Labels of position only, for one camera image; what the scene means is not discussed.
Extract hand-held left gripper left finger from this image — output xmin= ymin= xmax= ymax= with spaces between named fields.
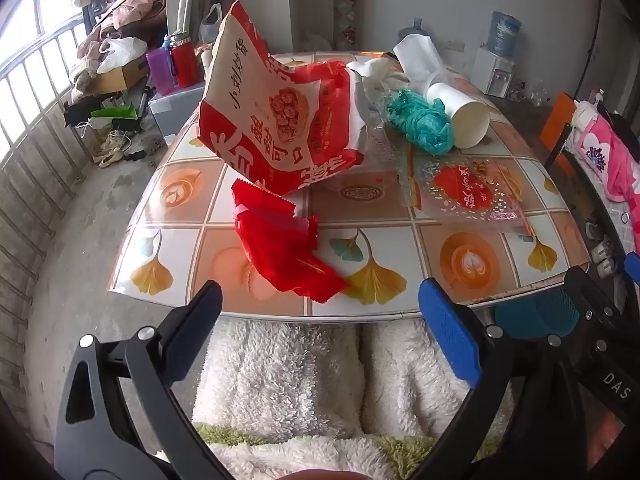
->
xmin=52 ymin=279 xmax=228 ymax=480

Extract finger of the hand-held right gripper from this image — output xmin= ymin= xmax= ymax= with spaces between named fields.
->
xmin=622 ymin=252 xmax=640 ymax=296
xmin=562 ymin=266 xmax=640 ymax=361

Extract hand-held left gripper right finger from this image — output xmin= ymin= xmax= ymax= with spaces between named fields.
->
xmin=418 ymin=277 xmax=587 ymax=480

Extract red plastic wrapper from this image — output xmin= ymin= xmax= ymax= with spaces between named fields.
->
xmin=231 ymin=180 xmax=351 ymax=304

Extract clear dotted bag red label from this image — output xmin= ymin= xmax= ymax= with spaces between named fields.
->
xmin=397 ymin=152 xmax=537 ymax=237

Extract teal plastic bag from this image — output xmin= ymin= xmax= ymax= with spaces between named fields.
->
xmin=386 ymin=89 xmax=456 ymax=155

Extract white paper cup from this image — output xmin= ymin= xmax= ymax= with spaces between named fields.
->
xmin=425 ymin=82 xmax=491 ymax=150

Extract clear plastic wrap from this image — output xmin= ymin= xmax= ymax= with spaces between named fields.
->
xmin=357 ymin=79 xmax=401 ymax=133

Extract red and tan snack bag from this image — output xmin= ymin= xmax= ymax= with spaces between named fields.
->
xmin=197 ymin=0 xmax=367 ymax=197

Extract cream plastic bag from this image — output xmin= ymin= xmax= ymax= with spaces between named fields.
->
xmin=347 ymin=57 xmax=416 ymax=90

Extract white paper sheet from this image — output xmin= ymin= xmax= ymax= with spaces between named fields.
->
xmin=392 ymin=34 xmax=451 ymax=86

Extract white shoes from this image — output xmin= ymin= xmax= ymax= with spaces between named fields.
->
xmin=590 ymin=237 xmax=621 ymax=277

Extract patterned plastic tablecloth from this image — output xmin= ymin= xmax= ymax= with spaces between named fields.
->
xmin=107 ymin=50 xmax=593 ymax=322

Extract white fluffy robe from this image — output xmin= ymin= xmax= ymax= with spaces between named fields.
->
xmin=192 ymin=317 xmax=516 ymax=480

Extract pink flowered cloth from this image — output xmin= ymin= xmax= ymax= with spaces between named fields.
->
xmin=575 ymin=110 xmax=640 ymax=203

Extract black cloth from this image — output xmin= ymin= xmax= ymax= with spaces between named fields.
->
xmin=600 ymin=105 xmax=640 ymax=141

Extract orange board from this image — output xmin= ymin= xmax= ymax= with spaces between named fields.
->
xmin=539 ymin=91 xmax=576 ymax=153

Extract beige shoes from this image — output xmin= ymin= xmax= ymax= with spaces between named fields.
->
xmin=92 ymin=130 xmax=133 ymax=168

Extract clear glassware group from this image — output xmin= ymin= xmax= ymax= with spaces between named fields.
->
xmin=510 ymin=80 xmax=551 ymax=106

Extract grey storage box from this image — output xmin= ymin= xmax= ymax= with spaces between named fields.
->
xmin=147 ymin=85 xmax=206 ymax=138

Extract green paper bag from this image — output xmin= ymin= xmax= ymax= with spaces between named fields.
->
xmin=90 ymin=105 xmax=141 ymax=122

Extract white water dispenser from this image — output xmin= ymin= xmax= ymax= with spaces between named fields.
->
xmin=470 ymin=45 xmax=516 ymax=98

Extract black folded item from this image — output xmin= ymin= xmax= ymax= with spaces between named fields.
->
xmin=62 ymin=100 xmax=101 ymax=128

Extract purple plastic bottle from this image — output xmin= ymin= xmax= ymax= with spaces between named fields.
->
xmin=145 ymin=46 xmax=178 ymax=97

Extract cardboard box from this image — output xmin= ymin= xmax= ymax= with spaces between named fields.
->
xmin=82 ymin=57 xmax=151 ymax=97

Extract red thermos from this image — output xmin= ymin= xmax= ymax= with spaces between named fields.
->
xmin=169 ymin=35 xmax=203 ymax=90

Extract blue water jug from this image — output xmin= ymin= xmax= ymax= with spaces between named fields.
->
xmin=397 ymin=16 xmax=431 ymax=43
xmin=487 ymin=10 xmax=522 ymax=58

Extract white plastic bag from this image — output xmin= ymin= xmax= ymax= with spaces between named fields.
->
xmin=95 ymin=36 xmax=148 ymax=75

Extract translucent plastic bag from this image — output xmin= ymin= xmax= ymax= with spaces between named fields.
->
xmin=199 ymin=2 xmax=223 ymax=46
xmin=300 ymin=32 xmax=333 ymax=53

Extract metal window railing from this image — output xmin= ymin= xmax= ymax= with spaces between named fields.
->
xmin=0 ymin=10 xmax=116 ymax=411

